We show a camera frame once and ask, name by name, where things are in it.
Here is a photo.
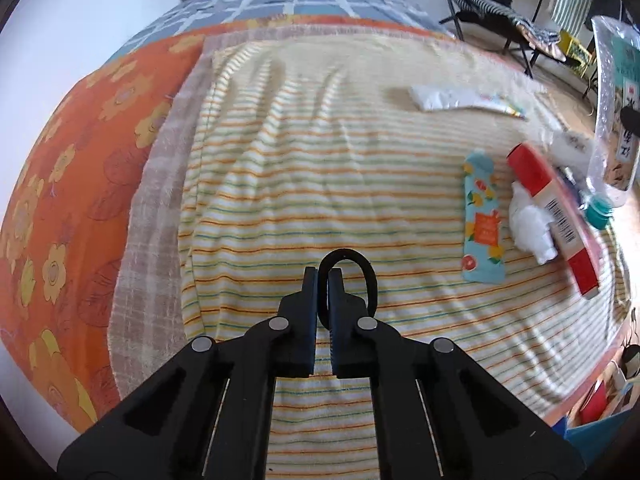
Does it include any black white striped cushion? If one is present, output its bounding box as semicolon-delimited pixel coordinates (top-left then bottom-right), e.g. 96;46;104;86
452;0;566;61

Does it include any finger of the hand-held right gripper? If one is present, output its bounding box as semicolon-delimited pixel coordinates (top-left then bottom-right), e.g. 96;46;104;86
620;105;640;137

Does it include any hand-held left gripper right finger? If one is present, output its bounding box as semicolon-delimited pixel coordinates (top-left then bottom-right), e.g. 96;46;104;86
327;267;587;480

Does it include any black rubber ring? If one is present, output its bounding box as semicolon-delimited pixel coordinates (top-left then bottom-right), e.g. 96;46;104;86
318;248;377;328

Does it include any crumpled clear plastic wrapper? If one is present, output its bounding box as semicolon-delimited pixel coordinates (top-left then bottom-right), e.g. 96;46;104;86
542;127;598;196

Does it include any striped towel blanket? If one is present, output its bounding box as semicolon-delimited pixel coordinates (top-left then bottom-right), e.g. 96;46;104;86
110;25;633;480

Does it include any white paper packet colourful end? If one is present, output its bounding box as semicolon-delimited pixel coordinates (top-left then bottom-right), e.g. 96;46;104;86
409;85;528;120

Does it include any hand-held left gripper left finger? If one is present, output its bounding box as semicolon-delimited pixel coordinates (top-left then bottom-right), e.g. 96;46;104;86
56;266;319;480

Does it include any red and white box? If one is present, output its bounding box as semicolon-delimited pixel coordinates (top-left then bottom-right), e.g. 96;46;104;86
506;142;601;301

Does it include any blue paper bag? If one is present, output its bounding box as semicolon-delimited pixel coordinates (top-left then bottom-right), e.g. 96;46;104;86
552;400;636;443

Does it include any orange floral bedsheet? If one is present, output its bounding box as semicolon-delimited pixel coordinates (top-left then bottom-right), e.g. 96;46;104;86
0;17;451;433

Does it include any red packet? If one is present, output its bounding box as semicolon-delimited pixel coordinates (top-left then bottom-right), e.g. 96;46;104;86
580;380;608;423

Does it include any yellow box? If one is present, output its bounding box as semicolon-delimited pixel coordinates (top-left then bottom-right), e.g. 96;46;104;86
560;30;595;68

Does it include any clear plastic bottle teal cap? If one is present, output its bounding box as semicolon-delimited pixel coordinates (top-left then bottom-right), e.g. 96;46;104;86
582;15;640;230

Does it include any crumpled white tissue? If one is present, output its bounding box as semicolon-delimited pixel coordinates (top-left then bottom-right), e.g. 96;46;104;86
509;182;558;265

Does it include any teal fruit print packet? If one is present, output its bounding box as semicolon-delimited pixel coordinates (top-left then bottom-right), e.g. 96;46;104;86
461;150;507;286

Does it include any blue checked bedsheet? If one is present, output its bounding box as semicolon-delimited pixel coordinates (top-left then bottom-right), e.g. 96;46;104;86
102;0;453;68

